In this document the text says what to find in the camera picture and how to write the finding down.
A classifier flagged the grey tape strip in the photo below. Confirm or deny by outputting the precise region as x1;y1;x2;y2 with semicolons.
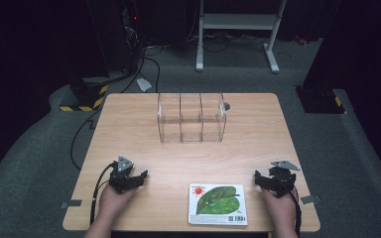
300;194;321;205
61;199;83;210

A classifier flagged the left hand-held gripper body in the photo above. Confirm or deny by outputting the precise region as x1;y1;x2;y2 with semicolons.
108;155;135;194

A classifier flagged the white paper scrap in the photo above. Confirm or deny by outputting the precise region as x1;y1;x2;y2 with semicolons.
136;77;153;93

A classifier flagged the yellow black striped stand base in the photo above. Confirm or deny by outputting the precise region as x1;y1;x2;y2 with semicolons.
295;85;348;116
59;76;110;113

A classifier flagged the person's right hand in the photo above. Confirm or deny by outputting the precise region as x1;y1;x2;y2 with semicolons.
261;187;298;230

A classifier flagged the small red object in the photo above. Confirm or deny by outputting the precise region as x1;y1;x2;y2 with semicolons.
293;35;310;47

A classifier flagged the clear acrylic book rack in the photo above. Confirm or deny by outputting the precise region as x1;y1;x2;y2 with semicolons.
156;91;228;144

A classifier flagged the right hand-held gripper cable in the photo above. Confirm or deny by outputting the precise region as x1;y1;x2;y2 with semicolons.
287;182;303;238

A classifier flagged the black floor cable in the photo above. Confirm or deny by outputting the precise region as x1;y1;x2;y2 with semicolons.
69;108;102;172

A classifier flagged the person's left hand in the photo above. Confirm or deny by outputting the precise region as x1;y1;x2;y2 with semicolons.
98;182;139;220

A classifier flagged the hand-held gripper cable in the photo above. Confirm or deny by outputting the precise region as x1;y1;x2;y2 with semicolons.
287;182;303;238
89;161;117;226

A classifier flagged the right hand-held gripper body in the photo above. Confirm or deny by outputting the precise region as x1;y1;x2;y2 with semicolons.
267;160;302;199

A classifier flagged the left hand-held gripper cable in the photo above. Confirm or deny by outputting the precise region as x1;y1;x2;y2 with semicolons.
89;161;117;226

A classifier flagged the black equipment rack with cables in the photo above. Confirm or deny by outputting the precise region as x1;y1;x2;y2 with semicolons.
117;0;148;76

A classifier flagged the green leaf picture book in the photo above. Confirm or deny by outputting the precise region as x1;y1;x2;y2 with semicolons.
188;182;249;227

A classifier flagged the white metal stand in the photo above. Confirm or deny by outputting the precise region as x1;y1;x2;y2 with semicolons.
194;0;289;74

